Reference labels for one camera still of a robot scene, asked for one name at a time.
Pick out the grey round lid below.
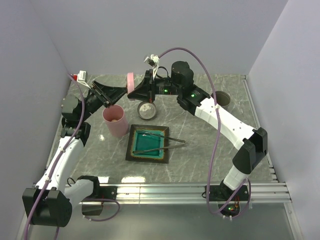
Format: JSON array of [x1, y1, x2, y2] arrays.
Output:
[[137, 102, 157, 120]]

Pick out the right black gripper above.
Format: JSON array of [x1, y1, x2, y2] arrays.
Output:
[[127, 70, 182, 104]]

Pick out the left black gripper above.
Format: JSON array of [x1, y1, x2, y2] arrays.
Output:
[[80, 80, 128, 122]]

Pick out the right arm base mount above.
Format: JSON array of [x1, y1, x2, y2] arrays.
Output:
[[208, 182, 252, 220]]

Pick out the square black teal plate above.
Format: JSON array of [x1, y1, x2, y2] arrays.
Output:
[[125, 124, 170, 164]]

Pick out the metal tongs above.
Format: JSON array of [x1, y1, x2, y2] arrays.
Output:
[[132, 130, 187, 155]]

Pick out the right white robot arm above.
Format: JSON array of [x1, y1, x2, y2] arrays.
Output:
[[126, 61, 268, 200]]

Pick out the grey cylindrical container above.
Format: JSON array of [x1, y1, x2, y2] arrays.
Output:
[[215, 91, 231, 111]]

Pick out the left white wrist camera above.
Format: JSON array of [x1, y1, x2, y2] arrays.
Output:
[[71, 70, 88, 85]]

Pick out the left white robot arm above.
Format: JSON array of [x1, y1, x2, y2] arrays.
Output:
[[22, 81, 127, 227]]

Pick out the aluminium front rail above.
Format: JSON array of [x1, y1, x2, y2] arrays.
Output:
[[15, 181, 304, 240]]

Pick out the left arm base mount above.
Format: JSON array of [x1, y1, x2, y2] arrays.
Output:
[[81, 185, 118, 218]]

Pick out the pink round lid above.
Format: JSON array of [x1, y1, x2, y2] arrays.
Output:
[[126, 72, 135, 94]]

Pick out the pink cylindrical container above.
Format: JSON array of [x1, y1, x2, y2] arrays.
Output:
[[102, 104, 129, 138]]

